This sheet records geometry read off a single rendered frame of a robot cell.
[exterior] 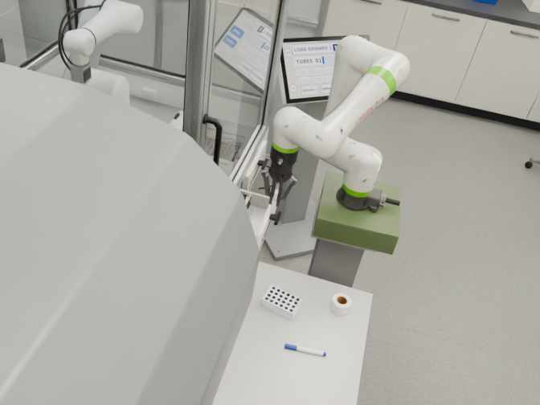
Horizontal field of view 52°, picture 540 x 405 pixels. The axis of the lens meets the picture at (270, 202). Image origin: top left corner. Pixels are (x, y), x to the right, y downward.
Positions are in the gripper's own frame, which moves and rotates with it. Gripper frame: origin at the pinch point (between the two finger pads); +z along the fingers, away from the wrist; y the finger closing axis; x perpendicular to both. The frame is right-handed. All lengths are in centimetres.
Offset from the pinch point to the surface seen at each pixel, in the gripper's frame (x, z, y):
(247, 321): -36.0, 23.2, 3.4
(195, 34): -43, -77, -19
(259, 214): 10.5, 15.6, -6.5
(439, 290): 85, 99, 93
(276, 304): -28.2, 19.7, 11.1
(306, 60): 97, -12, -10
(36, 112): -89, -79, -29
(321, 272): 23, 50, 24
